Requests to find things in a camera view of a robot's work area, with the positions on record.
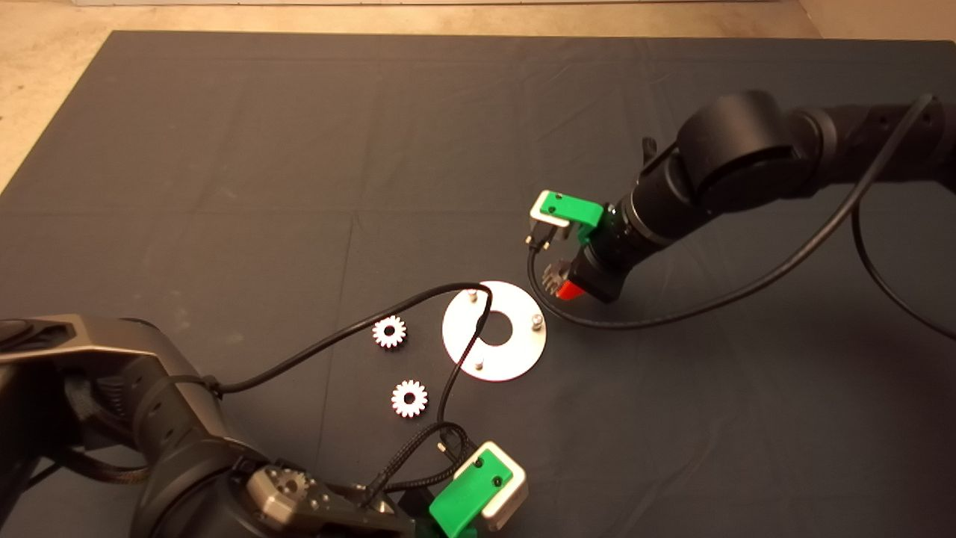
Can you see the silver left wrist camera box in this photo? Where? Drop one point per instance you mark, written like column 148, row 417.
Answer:
column 511, row 493

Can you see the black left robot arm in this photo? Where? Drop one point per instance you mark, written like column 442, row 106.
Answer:
column 172, row 433

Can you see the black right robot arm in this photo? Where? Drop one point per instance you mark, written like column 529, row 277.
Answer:
column 739, row 149

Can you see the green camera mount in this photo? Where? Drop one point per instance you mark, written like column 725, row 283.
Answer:
column 467, row 497
column 575, row 209

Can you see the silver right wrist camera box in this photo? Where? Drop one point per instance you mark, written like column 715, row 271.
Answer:
column 544, row 217

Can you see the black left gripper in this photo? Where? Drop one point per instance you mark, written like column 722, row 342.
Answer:
column 418, row 508

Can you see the round metal carrier plate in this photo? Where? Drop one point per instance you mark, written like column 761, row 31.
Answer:
column 515, row 351

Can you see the green left camera mount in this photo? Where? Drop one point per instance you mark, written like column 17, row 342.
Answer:
column 467, row 497

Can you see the small steel planetary gear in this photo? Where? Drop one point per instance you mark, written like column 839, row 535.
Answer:
column 554, row 278

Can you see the dark grey table cloth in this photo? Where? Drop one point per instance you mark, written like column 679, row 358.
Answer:
column 373, row 149

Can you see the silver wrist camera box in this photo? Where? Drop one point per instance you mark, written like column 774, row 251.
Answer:
column 511, row 493
column 544, row 217

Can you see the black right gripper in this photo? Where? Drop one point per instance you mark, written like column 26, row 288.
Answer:
column 605, row 273

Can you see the green right camera mount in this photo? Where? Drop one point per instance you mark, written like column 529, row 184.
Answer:
column 575, row 209

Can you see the white gear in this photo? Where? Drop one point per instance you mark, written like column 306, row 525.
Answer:
column 402, row 398
column 382, row 331

